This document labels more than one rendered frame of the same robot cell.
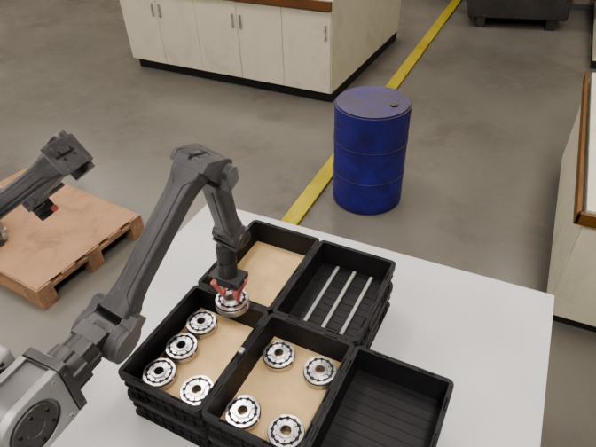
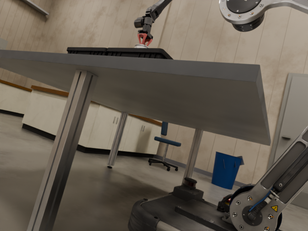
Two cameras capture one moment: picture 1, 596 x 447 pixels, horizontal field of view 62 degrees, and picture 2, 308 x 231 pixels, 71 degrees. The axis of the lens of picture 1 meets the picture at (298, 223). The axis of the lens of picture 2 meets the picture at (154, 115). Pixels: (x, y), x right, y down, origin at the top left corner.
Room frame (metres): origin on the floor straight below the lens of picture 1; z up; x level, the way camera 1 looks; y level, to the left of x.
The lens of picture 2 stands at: (0.75, 1.60, 0.50)
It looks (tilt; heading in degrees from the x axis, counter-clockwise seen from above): 5 degrees up; 274
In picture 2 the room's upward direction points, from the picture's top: 15 degrees clockwise
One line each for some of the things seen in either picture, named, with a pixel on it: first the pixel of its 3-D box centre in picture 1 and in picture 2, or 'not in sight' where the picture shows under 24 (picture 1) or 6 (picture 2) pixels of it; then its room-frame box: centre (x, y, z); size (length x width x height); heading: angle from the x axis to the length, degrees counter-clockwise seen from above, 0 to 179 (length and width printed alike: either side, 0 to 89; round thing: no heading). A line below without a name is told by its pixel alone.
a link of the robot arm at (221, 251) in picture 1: (227, 251); (147, 22); (1.06, 0.21, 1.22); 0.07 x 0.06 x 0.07; 155
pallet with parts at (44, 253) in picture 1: (27, 216); not in sight; (2.65, 1.79, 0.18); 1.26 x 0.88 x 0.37; 61
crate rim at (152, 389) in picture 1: (197, 342); (145, 61); (0.98, 0.33, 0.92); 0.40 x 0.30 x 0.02; 152
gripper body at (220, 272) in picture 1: (227, 269); (146, 30); (1.05, 0.21, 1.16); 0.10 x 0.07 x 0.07; 63
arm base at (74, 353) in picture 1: (70, 364); not in sight; (0.53, 0.41, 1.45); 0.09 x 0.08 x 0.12; 63
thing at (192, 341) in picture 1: (181, 346); not in sight; (1.02, 0.39, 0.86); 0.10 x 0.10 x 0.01
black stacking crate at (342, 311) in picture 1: (336, 297); not in sight; (1.19, -0.12, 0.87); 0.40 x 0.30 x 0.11; 152
